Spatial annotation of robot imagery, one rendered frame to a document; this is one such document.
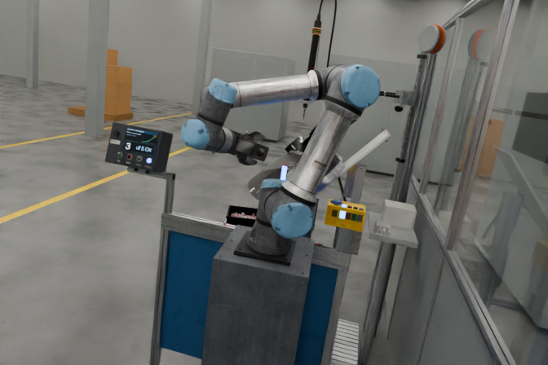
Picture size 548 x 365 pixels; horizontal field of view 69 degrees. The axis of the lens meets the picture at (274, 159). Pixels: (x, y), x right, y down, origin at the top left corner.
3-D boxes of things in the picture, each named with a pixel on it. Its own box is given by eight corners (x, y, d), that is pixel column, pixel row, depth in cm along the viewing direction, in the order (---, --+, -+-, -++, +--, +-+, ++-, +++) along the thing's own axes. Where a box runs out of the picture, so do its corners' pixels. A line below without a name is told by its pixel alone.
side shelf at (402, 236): (409, 224, 232) (410, 219, 231) (417, 248, 197) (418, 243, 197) (368, 216, 236) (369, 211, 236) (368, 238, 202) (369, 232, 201)
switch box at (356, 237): (358, 249, 239) (364, 215, 234) (357, 255, 230) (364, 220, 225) (333, 244, 242) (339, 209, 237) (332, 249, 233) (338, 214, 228)
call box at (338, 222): (361, 227, 176) (365, 204, 174) (361, 235, 167) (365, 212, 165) (325, 219, 179) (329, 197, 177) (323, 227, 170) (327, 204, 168)
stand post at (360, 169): (330, 346, 244) (365, 165, 220) (329, 355, 236) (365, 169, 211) (323, 344, 245) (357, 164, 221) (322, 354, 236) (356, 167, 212)
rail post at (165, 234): (160, 363, 211) (172, 226, 195) (156, 369, 207) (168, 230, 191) (153, 362, 212) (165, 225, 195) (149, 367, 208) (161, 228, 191)
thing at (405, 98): (407, 105, 232) (410, 90, 230) (415, 107, 225) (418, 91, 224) (393, 103, 228) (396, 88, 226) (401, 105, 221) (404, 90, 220)
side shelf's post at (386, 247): (365, 360, 236) (393, 230, 218) (365, 365, 232) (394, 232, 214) (359, 358, 237) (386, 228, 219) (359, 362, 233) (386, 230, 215)
